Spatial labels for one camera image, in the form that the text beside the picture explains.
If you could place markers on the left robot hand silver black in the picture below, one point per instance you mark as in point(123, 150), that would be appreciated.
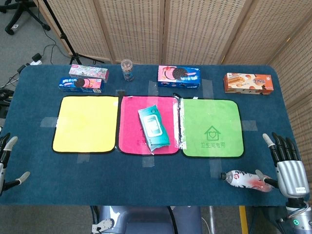
point(3, 156)

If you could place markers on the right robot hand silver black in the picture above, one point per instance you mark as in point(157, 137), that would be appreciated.
point(291, 175)

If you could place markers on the teal wet wipes pack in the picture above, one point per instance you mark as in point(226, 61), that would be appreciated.
point(153, 126)

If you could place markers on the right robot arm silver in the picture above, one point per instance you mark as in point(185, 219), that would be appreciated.
point(298, 217)

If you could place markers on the orange wafer snack box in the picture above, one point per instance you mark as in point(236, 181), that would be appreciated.
point(247, 83)

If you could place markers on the slim blue pink Oreo box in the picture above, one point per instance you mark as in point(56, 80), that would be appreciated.
point(80, 84)

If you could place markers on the pink floral patterned box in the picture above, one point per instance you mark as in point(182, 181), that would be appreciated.
point(89, 72)

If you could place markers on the large blue pink Oreo box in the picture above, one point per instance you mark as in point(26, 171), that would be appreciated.
point(179, 76)

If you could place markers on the plastic bottle red white label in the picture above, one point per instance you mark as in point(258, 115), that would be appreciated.
point(241, 180)

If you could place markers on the clear tape strip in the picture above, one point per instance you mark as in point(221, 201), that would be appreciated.
point(148, 161)
point(249, 125)
point(48, 122)
point(215, 168)
point(208, 92)
point(152, 88)
point(84, 158)

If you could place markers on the yellow cloth black trim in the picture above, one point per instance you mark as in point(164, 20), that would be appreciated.
point(84, 124)

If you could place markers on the green cloth black trim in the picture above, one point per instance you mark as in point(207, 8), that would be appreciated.
point(212, 122)

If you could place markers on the white power strip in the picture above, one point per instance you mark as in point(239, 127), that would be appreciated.
point(35, 59)

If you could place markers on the black tripod stand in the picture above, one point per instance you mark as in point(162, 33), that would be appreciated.
point(73, 52)

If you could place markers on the pink cloth black trim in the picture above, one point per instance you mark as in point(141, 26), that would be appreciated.
point(129, 117)

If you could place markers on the black office chair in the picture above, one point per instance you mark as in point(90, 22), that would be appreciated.
point(24, 18)

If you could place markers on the blue carpet table cover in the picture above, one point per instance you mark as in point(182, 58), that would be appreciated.
point(146, 185)

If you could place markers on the clear plastic snack jar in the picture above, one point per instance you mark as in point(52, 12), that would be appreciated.
point(127, 70)

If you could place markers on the woven folding screen wooden frame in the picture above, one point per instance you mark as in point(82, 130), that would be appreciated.
point(200, 29)

